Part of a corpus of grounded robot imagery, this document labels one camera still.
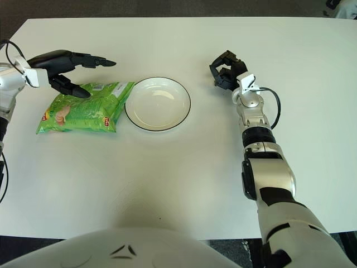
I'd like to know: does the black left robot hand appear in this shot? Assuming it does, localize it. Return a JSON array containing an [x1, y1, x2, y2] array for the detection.
[[12, 49, 117, 99]]

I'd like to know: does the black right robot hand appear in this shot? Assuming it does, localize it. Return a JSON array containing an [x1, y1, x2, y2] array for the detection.
[[209, 50, 262, 95]]

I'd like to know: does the green snack bag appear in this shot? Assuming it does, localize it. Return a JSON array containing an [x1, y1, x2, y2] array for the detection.
[[35, 81, 136, 135]]

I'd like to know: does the white plate with black rim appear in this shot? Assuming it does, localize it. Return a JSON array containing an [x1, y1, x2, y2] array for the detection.
[[124, 77, 192, 132]]

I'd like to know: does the white background object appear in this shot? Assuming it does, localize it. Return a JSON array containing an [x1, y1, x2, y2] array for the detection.
[[334, 0, 357, 20]]

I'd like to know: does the black table leg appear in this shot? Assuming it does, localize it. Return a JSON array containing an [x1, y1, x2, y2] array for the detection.
[[242, 239, 266, 268]]

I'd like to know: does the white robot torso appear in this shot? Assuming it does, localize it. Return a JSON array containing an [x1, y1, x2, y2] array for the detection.
[[0, 227, 253, 268]]

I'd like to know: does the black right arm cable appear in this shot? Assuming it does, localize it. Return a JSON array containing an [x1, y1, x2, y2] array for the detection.
[[258, 87, 281, 131]]

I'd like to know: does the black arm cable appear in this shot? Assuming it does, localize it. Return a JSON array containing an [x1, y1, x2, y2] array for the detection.
[[258, 87, 281, 131], [0, 40, 27, 204]]

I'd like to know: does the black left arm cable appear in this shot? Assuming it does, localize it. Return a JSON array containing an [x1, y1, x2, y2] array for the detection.
[[0, 40, 27, 204]]

